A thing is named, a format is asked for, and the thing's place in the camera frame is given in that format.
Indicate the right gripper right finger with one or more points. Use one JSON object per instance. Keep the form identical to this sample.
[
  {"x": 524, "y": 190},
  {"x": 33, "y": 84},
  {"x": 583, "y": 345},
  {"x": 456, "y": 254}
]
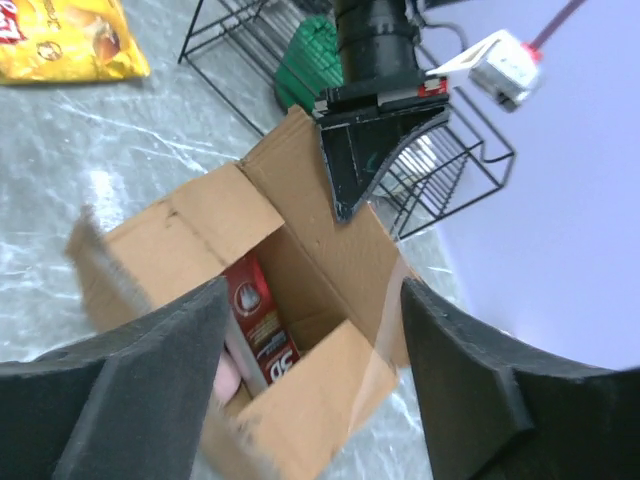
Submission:
[{"x": 494, "y": 407}]

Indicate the green round lid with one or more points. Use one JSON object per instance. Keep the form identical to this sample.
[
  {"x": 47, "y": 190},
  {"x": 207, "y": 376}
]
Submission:
[{"x": 309, "y": 65}]

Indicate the brown cardboard express box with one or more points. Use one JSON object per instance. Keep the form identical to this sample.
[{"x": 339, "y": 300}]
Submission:
[{"x": 336, "y": 288}]

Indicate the red toothpaste box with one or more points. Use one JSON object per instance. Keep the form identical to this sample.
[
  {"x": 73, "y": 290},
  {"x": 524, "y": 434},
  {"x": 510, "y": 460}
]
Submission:
[{"x": 257, "y": 340}]

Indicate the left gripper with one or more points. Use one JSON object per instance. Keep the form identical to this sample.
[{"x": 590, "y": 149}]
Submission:
[{"x": 376, "y": 45}]

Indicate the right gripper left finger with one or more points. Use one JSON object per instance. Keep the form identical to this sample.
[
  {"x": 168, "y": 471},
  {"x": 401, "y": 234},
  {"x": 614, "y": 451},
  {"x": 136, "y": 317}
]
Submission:
[{"x": 126, "y": 404}]

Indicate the black wire rack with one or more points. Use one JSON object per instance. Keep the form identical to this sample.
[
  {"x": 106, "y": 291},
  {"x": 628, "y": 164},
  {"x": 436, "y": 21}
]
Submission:
[{"x": 449, "y": 168}]

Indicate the yellow Lays chips bag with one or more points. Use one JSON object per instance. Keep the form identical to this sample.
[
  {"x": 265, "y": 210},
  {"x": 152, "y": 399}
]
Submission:
[{"x": 67, "y": 42}]

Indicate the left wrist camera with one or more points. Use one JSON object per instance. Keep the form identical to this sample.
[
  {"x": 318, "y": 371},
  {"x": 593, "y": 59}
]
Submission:
[{"x": 503, "y": 67}]

